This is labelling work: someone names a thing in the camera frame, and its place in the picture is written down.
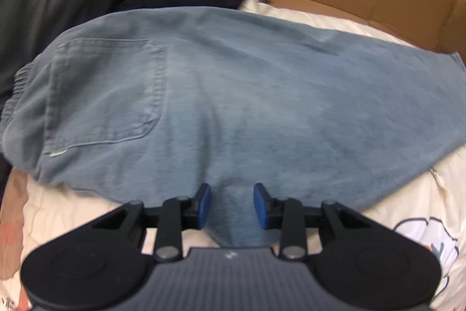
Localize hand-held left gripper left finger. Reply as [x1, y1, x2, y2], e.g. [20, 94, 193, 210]
[90, 183, 212, 263]

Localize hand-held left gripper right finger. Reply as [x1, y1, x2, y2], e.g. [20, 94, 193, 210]
[253, 182, 373, 263]

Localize light blue jeans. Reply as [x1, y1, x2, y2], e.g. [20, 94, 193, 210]
[0, 7, 466, 248]

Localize cream bear print bed sheet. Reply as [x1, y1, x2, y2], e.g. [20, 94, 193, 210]
[0, 0, 466, 311]

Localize dark grey duvet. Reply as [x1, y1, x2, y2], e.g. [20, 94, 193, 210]
[0, 0, 135, 96]

